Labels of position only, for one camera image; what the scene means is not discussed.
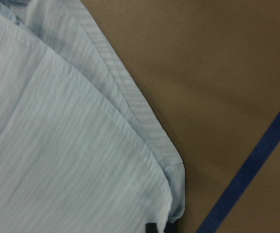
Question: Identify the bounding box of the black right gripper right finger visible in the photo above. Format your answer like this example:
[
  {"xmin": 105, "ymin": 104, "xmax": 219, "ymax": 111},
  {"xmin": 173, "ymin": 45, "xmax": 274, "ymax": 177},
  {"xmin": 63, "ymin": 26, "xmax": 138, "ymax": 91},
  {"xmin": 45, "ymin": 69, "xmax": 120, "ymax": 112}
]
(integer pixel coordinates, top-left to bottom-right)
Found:
[{"xmin": 164, "ymin": 222, "xmax": 177, "ymax": 233}]

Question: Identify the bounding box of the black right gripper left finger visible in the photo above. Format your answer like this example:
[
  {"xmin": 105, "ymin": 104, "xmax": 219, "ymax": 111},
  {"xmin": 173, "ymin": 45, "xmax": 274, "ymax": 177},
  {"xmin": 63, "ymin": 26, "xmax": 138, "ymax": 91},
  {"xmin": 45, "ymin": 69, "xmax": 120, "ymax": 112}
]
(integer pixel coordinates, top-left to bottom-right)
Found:
[{"xmin": 145, "ymin": 223, "xmax": 158, "ymax": 233}]

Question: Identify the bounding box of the light blue button-up shirt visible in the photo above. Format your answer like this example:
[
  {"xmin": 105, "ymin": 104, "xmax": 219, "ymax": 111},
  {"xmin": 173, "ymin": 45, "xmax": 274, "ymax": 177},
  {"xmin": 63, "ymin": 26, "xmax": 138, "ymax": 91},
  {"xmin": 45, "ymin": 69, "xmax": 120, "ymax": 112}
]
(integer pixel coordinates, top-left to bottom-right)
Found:
[{"xmin": 0, "ymin": 0, "xmax": 185, "ymax": 233}]

